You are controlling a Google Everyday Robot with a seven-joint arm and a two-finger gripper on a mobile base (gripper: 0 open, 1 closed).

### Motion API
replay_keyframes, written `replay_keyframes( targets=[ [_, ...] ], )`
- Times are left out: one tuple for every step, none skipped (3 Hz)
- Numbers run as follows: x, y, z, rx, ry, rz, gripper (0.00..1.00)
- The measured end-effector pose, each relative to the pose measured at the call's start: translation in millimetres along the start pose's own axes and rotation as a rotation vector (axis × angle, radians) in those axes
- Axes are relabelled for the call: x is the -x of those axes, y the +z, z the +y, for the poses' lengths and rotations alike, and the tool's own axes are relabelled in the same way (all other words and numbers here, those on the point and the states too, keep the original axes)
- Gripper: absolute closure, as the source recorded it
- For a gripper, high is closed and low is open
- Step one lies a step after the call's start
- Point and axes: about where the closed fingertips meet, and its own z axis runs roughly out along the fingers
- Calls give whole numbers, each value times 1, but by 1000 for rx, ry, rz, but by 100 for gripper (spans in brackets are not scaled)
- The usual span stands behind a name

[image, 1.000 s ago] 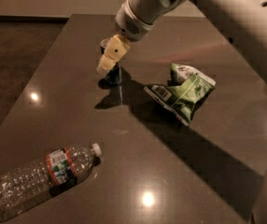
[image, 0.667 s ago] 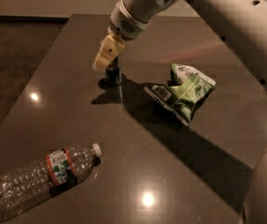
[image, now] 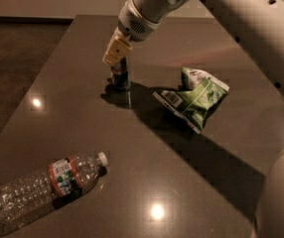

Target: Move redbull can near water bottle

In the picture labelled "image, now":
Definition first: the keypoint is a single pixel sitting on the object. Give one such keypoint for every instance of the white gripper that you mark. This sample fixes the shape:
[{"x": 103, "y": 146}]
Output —
[{"x": 133, "y": 23}]

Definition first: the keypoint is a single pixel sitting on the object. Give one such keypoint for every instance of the redbull can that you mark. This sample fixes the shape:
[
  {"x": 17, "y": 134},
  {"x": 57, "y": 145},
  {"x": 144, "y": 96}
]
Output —
[{"x": 120, "y": 75}]

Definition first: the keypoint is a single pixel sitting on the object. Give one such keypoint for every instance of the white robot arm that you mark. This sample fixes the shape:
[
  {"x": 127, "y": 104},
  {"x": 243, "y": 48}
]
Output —
[{"x": 258, "y": 28}]

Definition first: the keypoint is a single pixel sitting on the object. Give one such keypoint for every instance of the clear plastic water bottle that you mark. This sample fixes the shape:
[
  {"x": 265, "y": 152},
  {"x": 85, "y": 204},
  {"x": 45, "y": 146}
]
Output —
[{"x": 32, "y": 196}]

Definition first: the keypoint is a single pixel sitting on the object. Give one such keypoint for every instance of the green chip bag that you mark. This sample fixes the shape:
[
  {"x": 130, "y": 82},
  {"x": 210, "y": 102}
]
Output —
[{"x": 200, "y": 96}]

